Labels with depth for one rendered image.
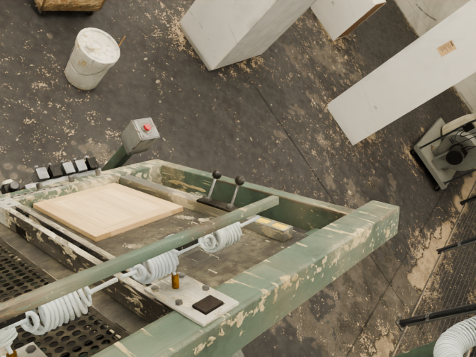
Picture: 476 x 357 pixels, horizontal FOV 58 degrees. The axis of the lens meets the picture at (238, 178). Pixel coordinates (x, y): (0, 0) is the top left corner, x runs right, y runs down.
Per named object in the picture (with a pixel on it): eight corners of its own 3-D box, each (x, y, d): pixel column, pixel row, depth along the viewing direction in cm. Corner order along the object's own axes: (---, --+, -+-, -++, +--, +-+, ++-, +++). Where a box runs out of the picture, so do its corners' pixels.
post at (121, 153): (87, 192, 285) (134, 139, 233) (91, 200, 284) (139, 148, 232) (78, 195, 281) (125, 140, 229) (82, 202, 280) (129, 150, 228)
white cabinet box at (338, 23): (324, 3, 633) (362, -33, 583) (346, 36, 632) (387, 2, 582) (309, 6, 601) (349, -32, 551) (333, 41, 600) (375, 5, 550)
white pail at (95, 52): (88, 55, 334) (112, 15, 301) (110, 87, 333) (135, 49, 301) (52, 63, 311) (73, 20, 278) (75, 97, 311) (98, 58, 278)
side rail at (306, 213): (171, 182, 224) (170, 162, 221) (368, 241, 152) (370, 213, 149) (162, 185, 220) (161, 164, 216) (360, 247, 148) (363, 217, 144)
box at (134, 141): (137, 133, 236) (151, 116, 223) (145, 152, 234) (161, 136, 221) (117, 136, 227) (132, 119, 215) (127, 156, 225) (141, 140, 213)
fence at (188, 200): (129, 182, 204) (129, 174, 203) (292, 237, 142) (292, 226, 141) (120, 185, 201) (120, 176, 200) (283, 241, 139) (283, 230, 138)
